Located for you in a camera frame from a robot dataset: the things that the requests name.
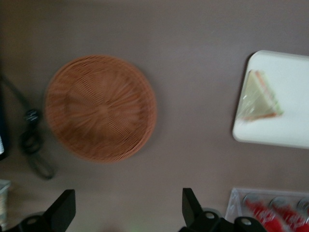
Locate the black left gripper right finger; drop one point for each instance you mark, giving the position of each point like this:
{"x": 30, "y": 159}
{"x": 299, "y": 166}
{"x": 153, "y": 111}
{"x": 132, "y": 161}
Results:
{"x": 193, "y": 212}

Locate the clear acrylic bottle rack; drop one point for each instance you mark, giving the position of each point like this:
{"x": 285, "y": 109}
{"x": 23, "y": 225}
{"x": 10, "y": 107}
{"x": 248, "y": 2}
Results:
{"x": 233, "y": 205}

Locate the white rectangular plastic tray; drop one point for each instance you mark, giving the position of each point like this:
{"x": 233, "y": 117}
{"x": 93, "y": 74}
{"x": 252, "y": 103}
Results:
{"x": 289, "y": 130}

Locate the black appliance with yellow panel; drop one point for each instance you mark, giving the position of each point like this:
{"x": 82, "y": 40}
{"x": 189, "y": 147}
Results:
{"x": 2, "y": 135}

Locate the red cola bottle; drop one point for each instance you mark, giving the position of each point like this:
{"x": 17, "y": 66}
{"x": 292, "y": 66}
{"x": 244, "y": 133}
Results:
{"x": 304, "y": 204}
{"x": 259, "y": 212}
{"x": 292, "y": 216}

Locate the plastic-wrapped triangle sandwich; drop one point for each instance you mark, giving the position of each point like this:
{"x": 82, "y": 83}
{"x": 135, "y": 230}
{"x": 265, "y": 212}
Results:
{"x": 260, "y": 101}

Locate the round brown wicker basket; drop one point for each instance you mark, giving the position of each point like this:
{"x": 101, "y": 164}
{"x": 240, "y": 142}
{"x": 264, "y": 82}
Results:
{"x": 101, "y": 108}

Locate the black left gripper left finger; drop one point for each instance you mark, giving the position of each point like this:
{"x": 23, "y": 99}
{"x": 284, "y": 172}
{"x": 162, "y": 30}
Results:
{"x": 60, "y": 211}

